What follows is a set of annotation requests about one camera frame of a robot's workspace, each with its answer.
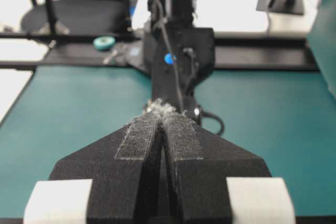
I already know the green table mat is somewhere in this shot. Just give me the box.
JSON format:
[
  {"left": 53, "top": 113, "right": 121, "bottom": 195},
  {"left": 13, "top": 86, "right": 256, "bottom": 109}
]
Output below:
[{"left": 1, "top": 66, "right": 335, "bottom": 223}]

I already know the teal tape roll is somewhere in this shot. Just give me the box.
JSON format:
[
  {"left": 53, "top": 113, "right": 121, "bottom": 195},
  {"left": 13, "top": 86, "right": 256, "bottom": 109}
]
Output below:
[{"left": 93, "top": 36, "right": 116, "bottom": 51}]

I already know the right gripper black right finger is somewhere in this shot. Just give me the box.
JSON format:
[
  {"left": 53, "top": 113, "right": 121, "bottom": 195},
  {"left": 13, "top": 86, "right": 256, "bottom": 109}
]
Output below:
[{"left": 160, "top": 104, "right": 296, "bottom": 223}]

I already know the black office chair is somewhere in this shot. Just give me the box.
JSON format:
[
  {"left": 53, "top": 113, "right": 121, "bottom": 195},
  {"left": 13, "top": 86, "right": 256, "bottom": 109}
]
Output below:
[{"left": 20, "top": 0, "right": 130, "bottom": 35}]

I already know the black rail frame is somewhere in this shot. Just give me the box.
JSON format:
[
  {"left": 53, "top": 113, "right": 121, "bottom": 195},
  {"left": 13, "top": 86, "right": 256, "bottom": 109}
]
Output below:
[{"left": 1, "top": 36, "right": 319, "bottom": 73}]

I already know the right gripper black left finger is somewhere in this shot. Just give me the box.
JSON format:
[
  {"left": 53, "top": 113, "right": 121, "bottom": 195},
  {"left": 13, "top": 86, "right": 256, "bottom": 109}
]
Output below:
[{"left": 24, "top": 100, "right": 161, "bottom": 223}]

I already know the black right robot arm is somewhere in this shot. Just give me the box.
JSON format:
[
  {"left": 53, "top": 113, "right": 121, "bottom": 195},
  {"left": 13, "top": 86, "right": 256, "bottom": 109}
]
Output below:
[{"left": 23, "top": 0, "right": 296, "bottom": 223}]

